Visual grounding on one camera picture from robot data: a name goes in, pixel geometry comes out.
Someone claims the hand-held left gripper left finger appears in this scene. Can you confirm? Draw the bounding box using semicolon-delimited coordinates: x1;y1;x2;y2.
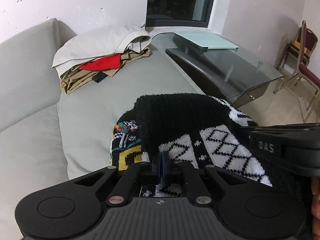
72;152;163;207

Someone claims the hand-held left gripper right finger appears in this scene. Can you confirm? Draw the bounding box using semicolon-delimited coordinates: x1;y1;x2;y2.
163;151;252;206

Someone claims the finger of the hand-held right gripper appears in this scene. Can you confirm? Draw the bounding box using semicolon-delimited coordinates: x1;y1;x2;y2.
238;122;320;134

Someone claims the black patterned knit sweater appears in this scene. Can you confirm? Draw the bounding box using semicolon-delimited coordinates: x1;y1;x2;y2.
110;93;313;205

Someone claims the person's right hand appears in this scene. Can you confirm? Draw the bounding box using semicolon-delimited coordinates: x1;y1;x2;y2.
311;176;320;219

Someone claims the glass side table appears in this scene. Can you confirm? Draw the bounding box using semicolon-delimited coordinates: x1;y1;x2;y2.
152;31;286;108

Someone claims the grey sofa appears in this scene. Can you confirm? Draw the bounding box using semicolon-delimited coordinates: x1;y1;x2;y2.
0;18;208;240

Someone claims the maroon metal chair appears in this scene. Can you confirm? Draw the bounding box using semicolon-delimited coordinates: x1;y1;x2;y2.
285;27;320;64

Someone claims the small black tag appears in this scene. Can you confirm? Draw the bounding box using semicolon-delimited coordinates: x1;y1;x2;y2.
91;72;108;84

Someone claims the pale green tablet case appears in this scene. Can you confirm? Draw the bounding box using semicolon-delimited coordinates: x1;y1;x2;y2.
172;31;239;52

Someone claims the red cloth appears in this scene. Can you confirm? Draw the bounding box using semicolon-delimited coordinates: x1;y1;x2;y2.
78;55;121;71

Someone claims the tan folded garment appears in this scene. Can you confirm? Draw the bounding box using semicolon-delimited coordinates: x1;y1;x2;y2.
60;46;152;95

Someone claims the white folded garment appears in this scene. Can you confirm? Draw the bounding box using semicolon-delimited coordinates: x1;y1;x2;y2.
52;24;153;79

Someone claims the dark framed window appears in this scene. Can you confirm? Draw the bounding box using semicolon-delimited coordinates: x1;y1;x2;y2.
145;0;218;29

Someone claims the gold frame chair maroon seat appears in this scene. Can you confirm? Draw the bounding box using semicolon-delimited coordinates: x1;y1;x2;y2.
273;20;320;124

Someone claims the white cable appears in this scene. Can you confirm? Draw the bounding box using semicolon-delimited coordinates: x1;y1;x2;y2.
141;23;174;38

